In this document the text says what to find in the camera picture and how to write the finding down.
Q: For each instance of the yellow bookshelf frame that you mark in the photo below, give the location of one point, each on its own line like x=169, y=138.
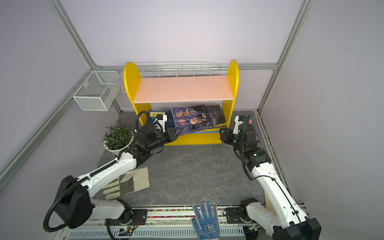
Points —
x=132, y=78

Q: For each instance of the pink upper shelf board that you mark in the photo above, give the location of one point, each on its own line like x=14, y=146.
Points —
x=186, y=89

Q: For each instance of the white plastic plant pot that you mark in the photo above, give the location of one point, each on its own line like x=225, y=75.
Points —
x=115, y=142

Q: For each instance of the cream leather glove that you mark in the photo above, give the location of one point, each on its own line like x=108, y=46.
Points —
x=268, y=205

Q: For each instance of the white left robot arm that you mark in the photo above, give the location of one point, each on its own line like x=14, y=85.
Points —
x=74, y=204

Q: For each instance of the dark blue book yellow label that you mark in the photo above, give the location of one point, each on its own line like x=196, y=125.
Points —
x=162, y=120

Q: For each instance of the blue dotted knit glove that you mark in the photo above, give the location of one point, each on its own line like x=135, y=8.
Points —
x=206, y=221

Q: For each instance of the beige grey work glove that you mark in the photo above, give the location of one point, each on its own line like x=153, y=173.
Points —
x=130, y=182

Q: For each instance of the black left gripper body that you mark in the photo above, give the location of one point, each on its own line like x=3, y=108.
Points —
x=161, y=139

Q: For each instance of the metal base rail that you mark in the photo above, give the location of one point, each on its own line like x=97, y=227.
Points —
x=173, y=223

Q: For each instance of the purple book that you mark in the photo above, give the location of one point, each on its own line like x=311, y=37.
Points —
x=192, y=119

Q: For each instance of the green potted plant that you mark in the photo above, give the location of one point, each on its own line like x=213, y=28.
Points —
x=117, y=128

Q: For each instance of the aluminium frame post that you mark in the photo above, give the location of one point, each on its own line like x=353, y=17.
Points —
x=64, y=19

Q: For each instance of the white mesh basket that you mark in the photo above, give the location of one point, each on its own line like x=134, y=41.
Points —
x=98, y=91

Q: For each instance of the black wolf cover book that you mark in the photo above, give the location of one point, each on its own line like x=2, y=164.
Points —
x=216, y=115

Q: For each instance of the white wire basket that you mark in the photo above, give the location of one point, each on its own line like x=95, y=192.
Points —
x=174, y=69

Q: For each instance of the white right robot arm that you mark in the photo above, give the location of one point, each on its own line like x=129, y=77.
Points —
x=288, y=221

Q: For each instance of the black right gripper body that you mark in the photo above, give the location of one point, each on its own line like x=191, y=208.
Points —
x=231, y=139

